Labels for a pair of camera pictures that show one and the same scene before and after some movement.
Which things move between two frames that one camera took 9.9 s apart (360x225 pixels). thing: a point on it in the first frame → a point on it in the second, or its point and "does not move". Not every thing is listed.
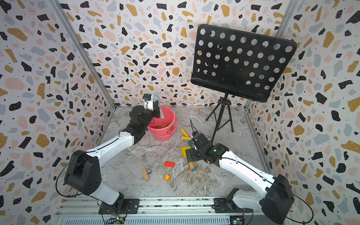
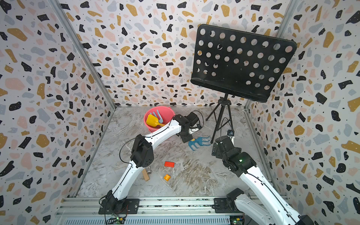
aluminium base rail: (169, 211) does not move
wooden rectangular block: (145, 174) does not move
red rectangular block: (169, 164) does not move
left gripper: (155, 109) → (187, 139)
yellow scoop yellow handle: (184, 153) → (153, 121)
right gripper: (192, 157) → (217, 153)
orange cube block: (167, 177) does not move
